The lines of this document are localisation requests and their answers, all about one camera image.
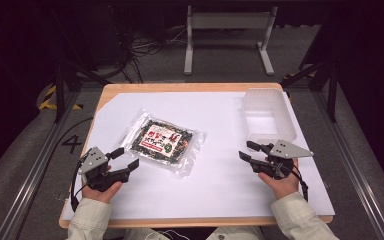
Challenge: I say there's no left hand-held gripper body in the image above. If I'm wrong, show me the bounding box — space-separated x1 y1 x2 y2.
78 146 130 193

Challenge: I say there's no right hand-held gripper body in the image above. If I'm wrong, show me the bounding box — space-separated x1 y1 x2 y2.
253 139 315 180

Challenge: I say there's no clear plastic container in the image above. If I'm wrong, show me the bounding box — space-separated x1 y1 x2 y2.
240 87 298 145

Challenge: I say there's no clear packet of dried seaweed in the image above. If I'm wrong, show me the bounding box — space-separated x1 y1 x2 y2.
118 108 207 178

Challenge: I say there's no person's right hand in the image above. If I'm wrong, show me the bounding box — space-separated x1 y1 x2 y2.
258 157 300 201

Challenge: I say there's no person's left hand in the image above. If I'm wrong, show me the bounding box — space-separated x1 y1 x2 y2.
81 165 123 205

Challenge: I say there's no white paper sheet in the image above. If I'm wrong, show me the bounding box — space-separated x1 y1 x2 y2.
61 91 336 222

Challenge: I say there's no yellow black hazard tape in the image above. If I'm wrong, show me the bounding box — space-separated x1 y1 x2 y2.
38 85 84 111

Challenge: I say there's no black metal stand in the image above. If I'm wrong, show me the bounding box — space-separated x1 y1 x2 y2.
48 9 113 124
281 33 339 123

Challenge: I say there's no wooden table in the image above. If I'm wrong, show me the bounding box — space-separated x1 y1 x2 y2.
58 82 334 230

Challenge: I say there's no white metal stand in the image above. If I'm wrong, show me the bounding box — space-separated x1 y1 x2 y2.
183 5 279 77

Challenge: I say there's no left hand-held gripper cable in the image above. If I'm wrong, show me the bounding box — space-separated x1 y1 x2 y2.
69 151 93 213

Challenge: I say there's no hand-held gripper cable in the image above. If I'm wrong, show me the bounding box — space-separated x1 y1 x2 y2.
291 163 310 203
69 151 93 213

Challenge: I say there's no right hand-held gripper cable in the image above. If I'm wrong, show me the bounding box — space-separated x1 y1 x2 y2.
291 163 310 203

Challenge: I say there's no aluminium rail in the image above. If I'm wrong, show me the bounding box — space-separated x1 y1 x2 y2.
0 91 81 240
313 91 384 240

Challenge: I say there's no bundle of black floor cables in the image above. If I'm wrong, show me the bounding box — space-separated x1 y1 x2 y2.
108 4 188 84

